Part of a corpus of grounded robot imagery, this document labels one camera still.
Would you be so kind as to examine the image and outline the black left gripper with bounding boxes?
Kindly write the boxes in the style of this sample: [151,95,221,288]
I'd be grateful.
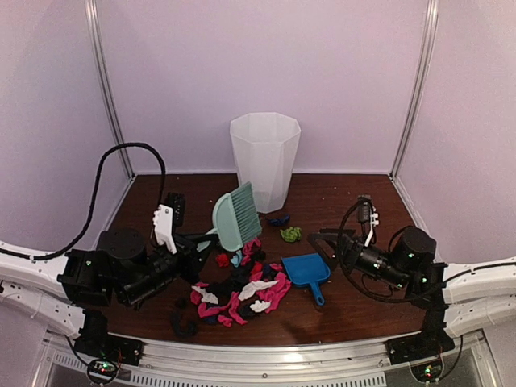
[120,231,218,306]

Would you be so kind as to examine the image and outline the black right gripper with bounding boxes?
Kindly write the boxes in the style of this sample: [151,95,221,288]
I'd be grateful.
[307,229,410,290]

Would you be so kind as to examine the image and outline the blue plastic dustpan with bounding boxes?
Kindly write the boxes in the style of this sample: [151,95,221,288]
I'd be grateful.
[281,253,331,306]

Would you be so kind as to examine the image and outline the mint green hand brush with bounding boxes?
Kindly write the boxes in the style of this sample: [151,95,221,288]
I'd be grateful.
[205,182,262,252]

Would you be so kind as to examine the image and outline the large pink paper scrap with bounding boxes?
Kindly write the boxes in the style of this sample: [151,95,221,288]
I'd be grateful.
[257,273,292,314]

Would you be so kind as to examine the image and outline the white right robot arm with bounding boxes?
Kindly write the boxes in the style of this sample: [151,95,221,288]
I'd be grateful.
[308,226,515,356]

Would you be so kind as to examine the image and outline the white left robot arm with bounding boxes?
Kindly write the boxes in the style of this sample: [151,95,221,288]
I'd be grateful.
[1,229,209,358]

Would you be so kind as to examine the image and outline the green paper scrap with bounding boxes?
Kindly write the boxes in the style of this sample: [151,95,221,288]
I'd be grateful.
[280,227,302,243]

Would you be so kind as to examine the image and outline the red paper scrap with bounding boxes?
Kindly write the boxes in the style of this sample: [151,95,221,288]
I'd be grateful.
[215,253,230,268]

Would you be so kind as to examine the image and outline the long white paper scrap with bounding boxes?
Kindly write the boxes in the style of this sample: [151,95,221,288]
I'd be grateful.
[191,285,218,305]

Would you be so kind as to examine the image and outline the dark blue paper scrap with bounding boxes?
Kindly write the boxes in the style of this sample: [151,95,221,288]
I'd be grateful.
[266,214,290,227]

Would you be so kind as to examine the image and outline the light blue paper scrap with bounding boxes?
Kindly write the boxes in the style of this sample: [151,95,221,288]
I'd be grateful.
[230,250,243,268]

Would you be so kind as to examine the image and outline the black curled paper scrap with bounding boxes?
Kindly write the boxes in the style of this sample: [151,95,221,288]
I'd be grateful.
[169,310,198,339]

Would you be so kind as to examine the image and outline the pink paper strip scrap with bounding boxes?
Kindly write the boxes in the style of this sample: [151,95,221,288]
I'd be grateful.
[240,238,261,266]

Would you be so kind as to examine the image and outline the small pink scrap near front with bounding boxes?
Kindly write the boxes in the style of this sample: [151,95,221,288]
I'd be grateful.
[198,292,248,327]

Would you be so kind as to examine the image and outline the translucent white waste bin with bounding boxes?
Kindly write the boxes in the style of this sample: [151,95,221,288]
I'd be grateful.
[230,112,301,214]

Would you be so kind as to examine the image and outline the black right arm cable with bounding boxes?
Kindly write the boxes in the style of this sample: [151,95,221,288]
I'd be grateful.
[337,199,408,303]

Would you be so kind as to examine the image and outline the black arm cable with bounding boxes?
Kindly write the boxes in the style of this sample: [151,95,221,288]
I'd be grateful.
[337,199,408,303]
[0,141,168,261]

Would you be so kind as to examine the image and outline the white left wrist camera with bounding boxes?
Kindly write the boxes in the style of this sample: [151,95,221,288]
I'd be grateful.
[152,193,186,254]

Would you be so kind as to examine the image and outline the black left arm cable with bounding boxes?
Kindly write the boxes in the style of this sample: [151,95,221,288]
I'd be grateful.
[0,141,168,261]

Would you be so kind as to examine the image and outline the aluminium right frame rail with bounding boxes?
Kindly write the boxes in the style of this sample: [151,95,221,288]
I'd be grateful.
[389,0,440,259]

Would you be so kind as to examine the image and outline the aluminium frame rail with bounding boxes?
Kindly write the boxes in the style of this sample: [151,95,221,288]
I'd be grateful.
[389,0,440,259]
[85,0,135,230]

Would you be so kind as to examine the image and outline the aluminium left frame rail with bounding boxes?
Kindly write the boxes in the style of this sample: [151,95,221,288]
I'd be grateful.
[85,0,135,230]

